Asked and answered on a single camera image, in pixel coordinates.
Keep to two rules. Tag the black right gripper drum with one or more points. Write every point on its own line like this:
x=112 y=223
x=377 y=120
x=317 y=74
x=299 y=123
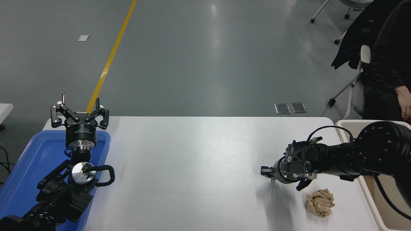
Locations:
x=278 y=171

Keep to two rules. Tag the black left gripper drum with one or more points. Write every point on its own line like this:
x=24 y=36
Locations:
x=81 y=133

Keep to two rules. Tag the tan paper ball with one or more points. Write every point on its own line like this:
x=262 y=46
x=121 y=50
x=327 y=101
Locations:
x=320 y=202

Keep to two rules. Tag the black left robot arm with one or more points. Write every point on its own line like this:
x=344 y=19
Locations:
x=57 y=199

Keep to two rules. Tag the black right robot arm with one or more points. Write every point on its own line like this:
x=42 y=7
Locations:
x=379 y=150

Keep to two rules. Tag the person's right hand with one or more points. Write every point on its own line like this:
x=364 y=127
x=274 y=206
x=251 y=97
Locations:
x=405 y=102

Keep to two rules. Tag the blue plastic tray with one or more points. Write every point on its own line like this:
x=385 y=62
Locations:
x=35 y=154

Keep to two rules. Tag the yellow floor tape line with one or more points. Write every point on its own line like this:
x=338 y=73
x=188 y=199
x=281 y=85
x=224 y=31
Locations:
x=111 y=57

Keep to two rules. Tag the small white side table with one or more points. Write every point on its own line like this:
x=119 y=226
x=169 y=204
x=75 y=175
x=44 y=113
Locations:
x=4 y=110

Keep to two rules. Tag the silver floor plate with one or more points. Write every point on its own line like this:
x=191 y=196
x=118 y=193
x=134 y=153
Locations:
x=299 y=107
x=282 y=108

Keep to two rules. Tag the small white floor patch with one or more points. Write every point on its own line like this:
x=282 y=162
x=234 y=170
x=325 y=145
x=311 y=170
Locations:
x=83 y=38

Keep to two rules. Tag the large pale plastic bin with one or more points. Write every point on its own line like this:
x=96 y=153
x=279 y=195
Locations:
x=390 y=218

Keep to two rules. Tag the white wheeled chair with jacket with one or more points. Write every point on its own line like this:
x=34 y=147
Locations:
x=365 y=54

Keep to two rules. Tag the black jacket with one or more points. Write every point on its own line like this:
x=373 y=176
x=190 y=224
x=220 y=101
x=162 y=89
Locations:
x=359 y=35

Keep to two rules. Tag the person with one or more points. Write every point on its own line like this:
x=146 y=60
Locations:
x=390 y=48

